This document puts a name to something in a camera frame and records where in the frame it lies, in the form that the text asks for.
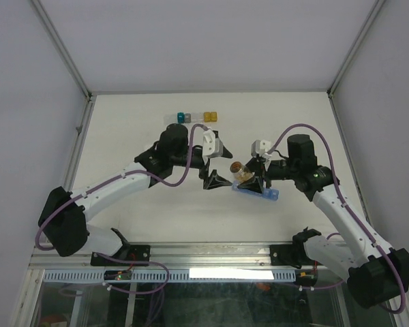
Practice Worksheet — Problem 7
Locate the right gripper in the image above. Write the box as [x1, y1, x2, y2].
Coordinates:
[237, 157, 299, 193]

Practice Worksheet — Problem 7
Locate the amber pill bottle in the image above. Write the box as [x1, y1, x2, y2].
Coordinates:
[230, 161, 254, 183]

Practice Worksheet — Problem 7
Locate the blue weekly pill organizer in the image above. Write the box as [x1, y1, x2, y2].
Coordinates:
[232, 182, 279, 202]

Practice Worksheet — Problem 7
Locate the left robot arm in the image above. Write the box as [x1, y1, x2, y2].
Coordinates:
[35, 123, 232, 265]

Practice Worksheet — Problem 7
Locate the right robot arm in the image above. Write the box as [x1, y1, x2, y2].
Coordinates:
[238, 134, 409, 313]

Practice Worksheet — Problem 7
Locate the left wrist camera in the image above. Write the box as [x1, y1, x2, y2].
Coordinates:
[202, 129, 224, 159]

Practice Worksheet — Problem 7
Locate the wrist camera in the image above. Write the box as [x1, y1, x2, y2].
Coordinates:
[251, 140, 271, 159]
[202, 129, 224, 159]

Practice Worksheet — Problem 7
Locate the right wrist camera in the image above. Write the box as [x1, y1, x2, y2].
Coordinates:
[251, 140, 271, 159]

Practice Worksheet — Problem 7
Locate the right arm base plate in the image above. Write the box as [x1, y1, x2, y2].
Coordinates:
[269, 243, 314, 269]

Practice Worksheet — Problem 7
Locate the aluminium front rail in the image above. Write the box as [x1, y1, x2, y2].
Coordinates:
[29, 242, 292, 269]

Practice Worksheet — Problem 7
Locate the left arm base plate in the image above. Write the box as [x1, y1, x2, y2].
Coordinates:
[90, 244, 151, 267]

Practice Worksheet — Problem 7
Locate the grey slotted cable duct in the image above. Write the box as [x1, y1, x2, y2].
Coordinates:
[44, 268, 296, 284]

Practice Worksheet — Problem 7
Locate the left aluminium frame post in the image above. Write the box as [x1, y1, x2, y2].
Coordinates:
[29, 0, 96, 103]

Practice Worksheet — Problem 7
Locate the aluminium frame post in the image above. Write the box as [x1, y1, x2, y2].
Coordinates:
[29, 0, 96, 103]
[327, 0, 387, 98]

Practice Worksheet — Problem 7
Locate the right aluminium frame post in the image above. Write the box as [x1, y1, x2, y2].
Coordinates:
[327, 0, 387, 98]

